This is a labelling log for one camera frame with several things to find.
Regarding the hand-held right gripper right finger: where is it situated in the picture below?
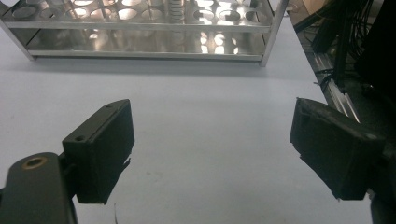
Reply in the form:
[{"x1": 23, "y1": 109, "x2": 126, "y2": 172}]
[{"x1": 289, "y1": 97, "x2": 387, "y2": 201}]

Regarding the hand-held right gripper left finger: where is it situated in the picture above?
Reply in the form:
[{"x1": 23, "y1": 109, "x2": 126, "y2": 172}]
[{"x1": 62, "y1": 99, "x2": 135, "y2": 204}]

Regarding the metal test tube rack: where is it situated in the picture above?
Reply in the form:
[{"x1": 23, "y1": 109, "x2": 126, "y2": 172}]
[{"x1": 0, "y1": 0, "x2": 290, "y2": 68}]

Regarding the aluminium floor rail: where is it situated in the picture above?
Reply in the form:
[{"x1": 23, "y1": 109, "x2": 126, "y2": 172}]
[{"x1": 306, "y1": 50, "x2": 362, "y2": 124}]

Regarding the bundle of black cables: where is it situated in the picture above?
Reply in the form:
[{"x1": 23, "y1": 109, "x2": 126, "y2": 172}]
[{"x1": 309, "y1": 0, "x2": 376, "y2": 91}]

